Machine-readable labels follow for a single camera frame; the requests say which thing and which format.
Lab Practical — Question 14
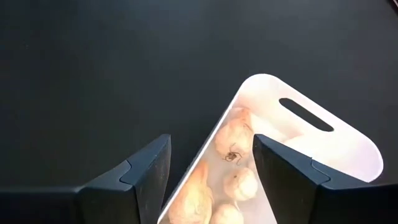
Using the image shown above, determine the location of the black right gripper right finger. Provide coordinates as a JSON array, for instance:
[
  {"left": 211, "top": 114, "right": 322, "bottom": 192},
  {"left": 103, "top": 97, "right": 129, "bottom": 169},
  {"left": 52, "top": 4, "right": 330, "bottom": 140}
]
[{"left": 252, "top": 134, "right": 376, "bottom": 224}]

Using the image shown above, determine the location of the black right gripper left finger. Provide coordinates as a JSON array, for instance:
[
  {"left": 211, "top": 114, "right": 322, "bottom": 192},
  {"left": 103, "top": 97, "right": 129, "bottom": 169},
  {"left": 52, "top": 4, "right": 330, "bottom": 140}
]
[{"left": 77, "top": 134, "right": 172, "bottom": 224}]

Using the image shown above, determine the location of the small white garlic bulb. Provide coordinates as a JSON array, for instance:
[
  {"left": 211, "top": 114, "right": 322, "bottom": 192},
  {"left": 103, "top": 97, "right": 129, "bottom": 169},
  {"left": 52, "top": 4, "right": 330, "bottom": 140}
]
[
  {"left": 210, "top": 203, "right": 245, "bottom": 224},
  {"left": 223, "top": 167, "right": 259, "bottom": 202}
]

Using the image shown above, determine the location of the large cream garlic bulb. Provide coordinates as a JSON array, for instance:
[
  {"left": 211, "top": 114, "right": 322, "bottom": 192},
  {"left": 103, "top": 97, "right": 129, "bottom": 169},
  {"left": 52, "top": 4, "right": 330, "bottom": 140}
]
[{"left": 167, "top": 160, "right": 215, "bottom": 224}]

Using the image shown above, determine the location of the white plastic basket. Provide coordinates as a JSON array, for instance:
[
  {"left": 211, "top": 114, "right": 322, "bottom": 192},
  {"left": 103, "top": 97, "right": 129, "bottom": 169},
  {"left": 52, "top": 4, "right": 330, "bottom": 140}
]
[{"left": 157, "top": 73, "right": 384, "bottom": 224}]

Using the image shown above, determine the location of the black table mat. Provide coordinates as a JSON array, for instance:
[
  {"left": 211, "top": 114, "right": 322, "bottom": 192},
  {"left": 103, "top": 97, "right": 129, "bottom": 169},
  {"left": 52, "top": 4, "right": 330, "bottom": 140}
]
[{"left": 0, "top": 0, "right": 398, "bottom": 190}]

